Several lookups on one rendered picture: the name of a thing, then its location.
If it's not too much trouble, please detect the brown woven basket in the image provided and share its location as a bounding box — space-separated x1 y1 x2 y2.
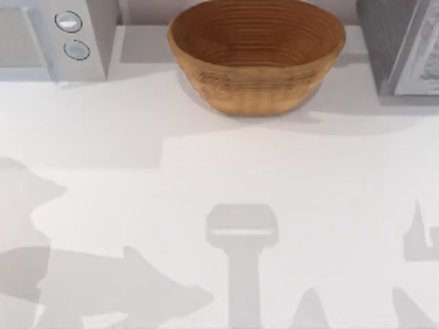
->
167 0 346 118

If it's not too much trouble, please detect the pale microwave oven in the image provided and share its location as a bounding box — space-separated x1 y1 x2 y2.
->
0 0 120 83

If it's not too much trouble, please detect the microwave knob with bright cap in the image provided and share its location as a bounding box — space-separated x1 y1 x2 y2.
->
54 10 84 34

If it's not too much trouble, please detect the microwave knob with dull cap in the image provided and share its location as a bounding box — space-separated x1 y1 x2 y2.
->
63 38 92 61

